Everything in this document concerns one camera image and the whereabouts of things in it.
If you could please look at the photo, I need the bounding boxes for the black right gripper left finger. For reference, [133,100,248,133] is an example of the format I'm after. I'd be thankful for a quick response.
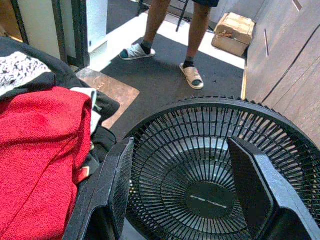
[62,136,135,240]

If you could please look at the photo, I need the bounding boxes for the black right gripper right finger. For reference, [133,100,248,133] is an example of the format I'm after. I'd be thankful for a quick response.
[227,136,320,240]

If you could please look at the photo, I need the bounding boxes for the white grey garment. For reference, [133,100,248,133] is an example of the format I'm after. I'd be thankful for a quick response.
[69,86,104,136]

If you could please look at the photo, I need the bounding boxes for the black round floor fan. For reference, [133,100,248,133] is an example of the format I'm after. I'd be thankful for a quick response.
[124,96,320,240]

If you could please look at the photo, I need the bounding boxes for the red fleece garment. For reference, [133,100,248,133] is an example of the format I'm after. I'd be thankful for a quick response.
[0,86,94,240]

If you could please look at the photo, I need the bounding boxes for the brown copper floor mat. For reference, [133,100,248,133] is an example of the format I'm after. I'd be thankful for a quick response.
[74,67,141,130]

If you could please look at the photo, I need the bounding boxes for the dark floor mat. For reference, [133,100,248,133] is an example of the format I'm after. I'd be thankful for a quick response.
[100,33,245,141]

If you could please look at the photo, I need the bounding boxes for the beige slipper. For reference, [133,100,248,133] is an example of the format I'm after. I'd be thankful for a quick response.
[179,62,205,90]

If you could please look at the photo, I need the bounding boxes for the brown wooden cabinet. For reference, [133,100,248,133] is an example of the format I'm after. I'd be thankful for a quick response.
[243,0,320,131]

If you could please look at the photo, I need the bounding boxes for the white teal slipper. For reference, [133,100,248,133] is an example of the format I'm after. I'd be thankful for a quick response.
[118,41,157,61]

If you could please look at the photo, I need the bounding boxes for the white black patterned garment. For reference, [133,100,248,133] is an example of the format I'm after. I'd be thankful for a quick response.
[0,51,53,97]

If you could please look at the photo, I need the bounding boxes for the taped cardboard box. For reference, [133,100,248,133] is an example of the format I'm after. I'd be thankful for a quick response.
[211,12,256,57]

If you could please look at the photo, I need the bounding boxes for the person's bare legs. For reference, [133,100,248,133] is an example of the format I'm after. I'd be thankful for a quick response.
[140,0,221,70]

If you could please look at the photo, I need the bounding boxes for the black metal door frame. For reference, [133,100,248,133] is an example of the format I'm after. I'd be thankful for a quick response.
[51,0,91,69]

